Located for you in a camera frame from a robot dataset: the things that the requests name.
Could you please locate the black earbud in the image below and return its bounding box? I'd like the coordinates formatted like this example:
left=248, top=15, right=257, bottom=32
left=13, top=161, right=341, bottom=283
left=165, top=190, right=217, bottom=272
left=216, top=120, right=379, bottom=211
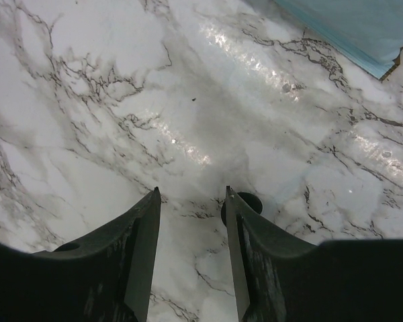
left=220, top=192, right=263, bottom=226

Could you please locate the cassava chips bag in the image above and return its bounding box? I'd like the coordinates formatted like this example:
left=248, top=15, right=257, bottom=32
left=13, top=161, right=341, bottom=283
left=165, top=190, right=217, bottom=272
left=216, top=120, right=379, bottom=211
left=277, top=0, right=403, bottom=80

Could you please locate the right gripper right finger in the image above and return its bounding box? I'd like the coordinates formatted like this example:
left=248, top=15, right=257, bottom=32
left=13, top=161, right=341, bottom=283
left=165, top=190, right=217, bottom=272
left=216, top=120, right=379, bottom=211
left=224, top=189, right=403, bottom=321

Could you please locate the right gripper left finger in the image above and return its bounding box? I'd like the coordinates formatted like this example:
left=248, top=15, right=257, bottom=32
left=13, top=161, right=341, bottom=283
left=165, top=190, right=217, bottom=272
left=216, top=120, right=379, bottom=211
left=0, top=189, right=161, bottom=321

